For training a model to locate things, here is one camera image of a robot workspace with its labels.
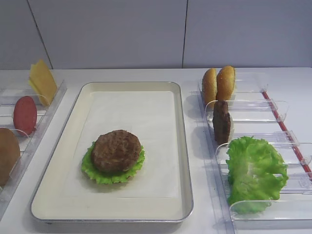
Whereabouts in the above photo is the yellow cheese slice front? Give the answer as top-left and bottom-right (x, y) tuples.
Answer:
(29, 59), (57, 107)

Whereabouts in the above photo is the yellow cheese slice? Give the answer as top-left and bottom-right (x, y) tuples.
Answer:
(28, 77), (39, 93)
(29, 59), (57, 107)

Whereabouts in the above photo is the cooked meat patty on tray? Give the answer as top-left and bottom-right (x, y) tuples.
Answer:
(91, 130), (141, 173)

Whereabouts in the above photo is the upright meat patty in rack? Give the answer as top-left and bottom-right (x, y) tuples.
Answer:
(213, 100), (231, 145)

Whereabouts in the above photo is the green lettuce leaf on tray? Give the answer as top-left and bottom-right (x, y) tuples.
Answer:
(81, 141), (145, 184)

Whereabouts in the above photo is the large green lettuce leaf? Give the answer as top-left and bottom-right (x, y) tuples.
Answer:
(226, 136), (289, 215)

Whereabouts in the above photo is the yellow cheese slice back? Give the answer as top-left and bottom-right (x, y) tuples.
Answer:
(28, 77), (39, 93)

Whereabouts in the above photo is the red tomato slice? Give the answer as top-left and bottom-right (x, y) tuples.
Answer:
(13, 96), (37, 136)

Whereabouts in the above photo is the white parchment paper sheet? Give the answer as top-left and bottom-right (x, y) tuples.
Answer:
(63, 91), (179, 197)

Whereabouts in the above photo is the bun half far left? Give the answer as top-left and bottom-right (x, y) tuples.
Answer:
(202, 68), (217, 108)

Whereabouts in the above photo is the cream metal baking tray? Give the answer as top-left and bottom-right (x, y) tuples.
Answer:
(31, 81), (194, 222)

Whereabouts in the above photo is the clear acrylic rack right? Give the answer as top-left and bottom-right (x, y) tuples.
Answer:
(196, 73), (312, 234)

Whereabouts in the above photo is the clear acrylic rack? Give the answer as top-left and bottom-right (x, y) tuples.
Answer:
(196, 73), (312, 234)
(0, 81), (67, 217)

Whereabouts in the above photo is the clear acrylic rack left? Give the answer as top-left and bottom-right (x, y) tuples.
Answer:
(0, 81), (67, 217)

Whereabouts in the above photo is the brown bun half left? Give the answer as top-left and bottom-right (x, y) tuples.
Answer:
(0, 128), (20, 187)

